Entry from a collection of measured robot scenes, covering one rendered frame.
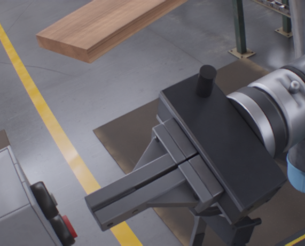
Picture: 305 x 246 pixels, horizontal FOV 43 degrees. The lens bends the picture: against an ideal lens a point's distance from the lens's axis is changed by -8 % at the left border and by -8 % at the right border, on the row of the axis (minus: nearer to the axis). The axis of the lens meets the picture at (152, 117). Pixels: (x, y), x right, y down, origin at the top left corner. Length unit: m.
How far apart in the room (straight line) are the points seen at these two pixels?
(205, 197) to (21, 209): 0.15
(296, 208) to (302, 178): 1.30
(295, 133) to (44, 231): 0.24
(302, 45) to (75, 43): 0.65
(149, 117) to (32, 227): 2.07
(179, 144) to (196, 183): 0.04
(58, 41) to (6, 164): 0.97
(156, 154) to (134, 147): 1.80
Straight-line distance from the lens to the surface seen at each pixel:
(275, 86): 0.38
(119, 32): 1.22
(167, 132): 0.36
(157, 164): 0.35
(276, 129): 0.36
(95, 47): 1.16
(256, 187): 0.34
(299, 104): 0.38
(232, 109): 0.37
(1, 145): 0.77
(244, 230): 0.77
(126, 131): 2.27
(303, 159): 0.49
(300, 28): 0.81
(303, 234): 1.34
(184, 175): 0.34
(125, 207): 0.33
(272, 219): 1.77
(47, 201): 0.30
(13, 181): 0.29
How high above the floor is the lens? 1.44
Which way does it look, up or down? 38 degrees down
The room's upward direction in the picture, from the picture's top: 12 degrees counter-clockwise
